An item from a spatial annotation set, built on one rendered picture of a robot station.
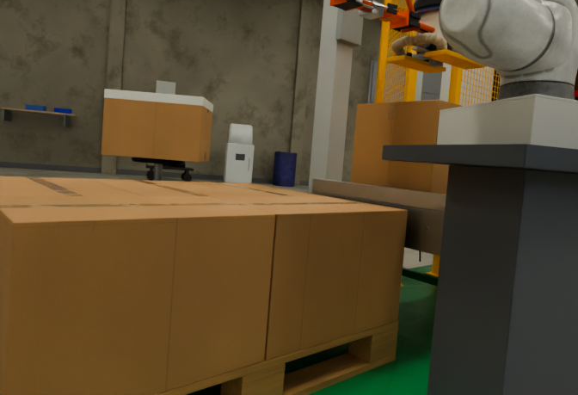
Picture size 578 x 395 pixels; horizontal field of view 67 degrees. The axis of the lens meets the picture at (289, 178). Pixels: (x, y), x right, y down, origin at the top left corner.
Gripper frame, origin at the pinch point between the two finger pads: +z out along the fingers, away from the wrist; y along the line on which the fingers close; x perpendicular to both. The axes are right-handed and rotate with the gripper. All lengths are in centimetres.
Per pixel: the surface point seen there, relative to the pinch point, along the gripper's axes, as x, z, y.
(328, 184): -24, 68, 26
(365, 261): 1, 89, -19
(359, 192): -24, 69, 8
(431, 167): -31, 57, -19
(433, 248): -24, 85, -27
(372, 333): -5, 114, -19
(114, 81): -216, -76, 884
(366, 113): -31.7, 36.0, 14.2
